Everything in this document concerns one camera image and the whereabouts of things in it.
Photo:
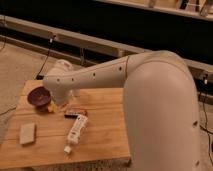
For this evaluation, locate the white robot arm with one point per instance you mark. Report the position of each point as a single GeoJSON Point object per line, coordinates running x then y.
{"type": "Point", "coordinates": [160, 105]}

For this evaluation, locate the orange carrot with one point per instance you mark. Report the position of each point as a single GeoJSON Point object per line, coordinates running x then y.
{"type": "Point", "coordinates": [51, 108]}

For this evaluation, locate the wooden table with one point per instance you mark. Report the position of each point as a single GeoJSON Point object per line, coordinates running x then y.
{"type": "Point", "coordinates": [104, 137]}

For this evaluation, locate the small dark candy bar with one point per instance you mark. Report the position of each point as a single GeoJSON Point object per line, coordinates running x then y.
{"type": "Point", "coordinates": [74, 114]}

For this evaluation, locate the beige sponge block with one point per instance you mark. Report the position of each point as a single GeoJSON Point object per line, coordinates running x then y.
{"type": "Point", "coordinates": [27, 133]}

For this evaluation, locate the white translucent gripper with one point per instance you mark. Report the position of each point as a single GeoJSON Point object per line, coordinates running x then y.
{"type": "Point", "coordinates": [63, 99]}

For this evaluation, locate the dark purple ceramic bowl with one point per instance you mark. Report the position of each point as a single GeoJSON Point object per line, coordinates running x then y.
{"type": "Point", "coordinates": [39, 97]}

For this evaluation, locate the metal rail frame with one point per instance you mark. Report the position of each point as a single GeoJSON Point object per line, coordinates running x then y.
{"type": "Point", "coordinates": [73, 40]}

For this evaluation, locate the white tube with cap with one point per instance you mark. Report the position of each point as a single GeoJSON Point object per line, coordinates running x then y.
{"type": "Point", "coordinates": [75, 132]}

